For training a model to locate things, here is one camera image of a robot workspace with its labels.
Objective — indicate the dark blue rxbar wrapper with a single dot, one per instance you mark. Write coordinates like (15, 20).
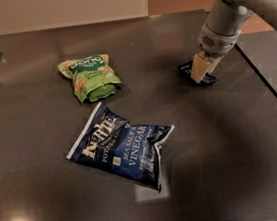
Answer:
(186, 69)

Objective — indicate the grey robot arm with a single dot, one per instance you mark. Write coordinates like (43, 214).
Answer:
(222, 28)

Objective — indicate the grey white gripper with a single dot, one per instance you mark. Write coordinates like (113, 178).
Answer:
(217, 43)

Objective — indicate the blue Kettle chip bag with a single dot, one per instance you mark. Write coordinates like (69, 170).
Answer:
(110, 143)

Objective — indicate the green snack bag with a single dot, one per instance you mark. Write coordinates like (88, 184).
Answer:
(92, 77)

